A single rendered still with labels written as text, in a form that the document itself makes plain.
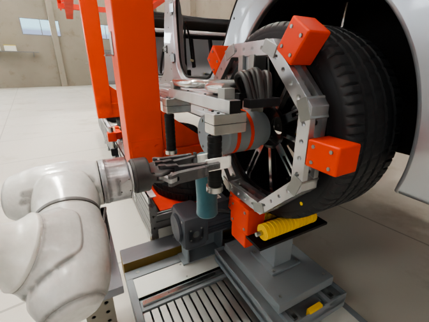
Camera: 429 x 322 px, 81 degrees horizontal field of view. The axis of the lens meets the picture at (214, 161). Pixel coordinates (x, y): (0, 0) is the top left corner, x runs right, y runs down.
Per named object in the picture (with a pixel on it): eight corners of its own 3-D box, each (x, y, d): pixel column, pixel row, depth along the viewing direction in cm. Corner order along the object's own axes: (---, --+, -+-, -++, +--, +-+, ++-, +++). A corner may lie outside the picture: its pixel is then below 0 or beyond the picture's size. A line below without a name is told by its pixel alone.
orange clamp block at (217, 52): (237, 62, 94) (229, 45, 97) (219, 62, 91) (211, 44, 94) (230, 76, 100) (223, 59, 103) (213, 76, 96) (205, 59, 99)
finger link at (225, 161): (203, 160, 58) (205, 160, 58) (230, 154, 62) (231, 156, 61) (204, 171, 60) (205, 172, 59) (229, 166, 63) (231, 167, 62)
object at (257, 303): (343, 307, 107) (347, 290, 104) (279, 349, 91) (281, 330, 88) (267, 241, 149) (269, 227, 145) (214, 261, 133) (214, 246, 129)
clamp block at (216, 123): (246, 131, 61) (248, 110, 59) (214, 136, 57) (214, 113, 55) (235, 128, 65) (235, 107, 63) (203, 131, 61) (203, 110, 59)
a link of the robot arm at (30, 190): (99, 183, 57) (109, 229, 49) (16, 199, 50) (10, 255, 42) (94, 145, 51) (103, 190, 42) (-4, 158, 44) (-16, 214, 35)
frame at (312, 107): (309, 236, 74) (343, 31, 55) (293, 243, 71) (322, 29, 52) (220, 172, 119) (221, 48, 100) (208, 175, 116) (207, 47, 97)
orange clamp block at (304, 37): (311, 66, 66) (332, 32, 59) (288, 66, 62) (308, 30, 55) (296, 50, 69) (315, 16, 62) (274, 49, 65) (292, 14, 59)
